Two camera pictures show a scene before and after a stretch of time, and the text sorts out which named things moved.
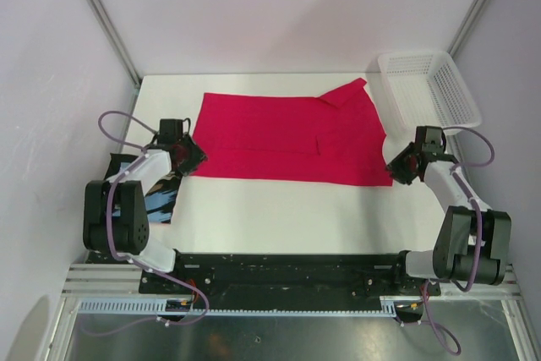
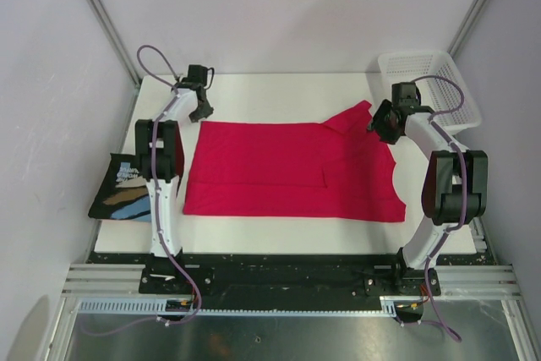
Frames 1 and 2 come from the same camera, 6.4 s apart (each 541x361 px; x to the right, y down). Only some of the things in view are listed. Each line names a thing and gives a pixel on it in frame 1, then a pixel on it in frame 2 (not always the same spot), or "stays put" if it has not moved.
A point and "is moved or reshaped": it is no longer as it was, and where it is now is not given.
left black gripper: [198, 155] to [195, 116]
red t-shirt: [336, 139] is moved or reshaped
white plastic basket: [425, 90] stays put
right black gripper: [395, 166] to [386, 106]
